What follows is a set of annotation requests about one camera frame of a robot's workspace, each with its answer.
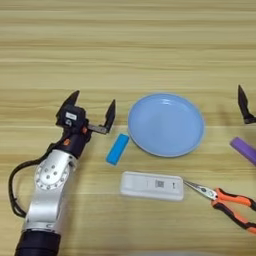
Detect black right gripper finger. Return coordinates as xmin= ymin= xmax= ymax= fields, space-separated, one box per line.
xmin=237 ymin=84 xmax=256 ymax=125

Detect blue rectangular block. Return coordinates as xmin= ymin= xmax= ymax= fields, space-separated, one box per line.
xmin=105 ymin=133 xmax=130 ymax=166

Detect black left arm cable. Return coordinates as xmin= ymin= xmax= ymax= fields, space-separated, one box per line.
xmin=8 ymin=143 xmax=56 ymax=219

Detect light blue round plate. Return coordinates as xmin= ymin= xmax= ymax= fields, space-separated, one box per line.
xmin=127 ymin=92 xmax=206 ymax=158

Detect orange black needle-nose pliers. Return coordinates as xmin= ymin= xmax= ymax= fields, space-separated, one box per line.
xmin=183 ymin=179 xmax=256 ymax=234

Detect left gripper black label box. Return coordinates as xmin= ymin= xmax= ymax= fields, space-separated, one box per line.
xmin=58 ymin=104 xmax=87 ymax=129

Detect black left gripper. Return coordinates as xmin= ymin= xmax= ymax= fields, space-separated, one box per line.
xmin=53 ymin=89 xmax=117 ymax=158

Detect purple rectangular block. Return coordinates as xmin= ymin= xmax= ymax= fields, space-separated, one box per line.
xmin=229 ymin=136 xmax=256 ymax=167

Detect white rectangular remote device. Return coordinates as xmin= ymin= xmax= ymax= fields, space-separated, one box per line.
xmin=119 ymin=171 xmax=185 ymax=202

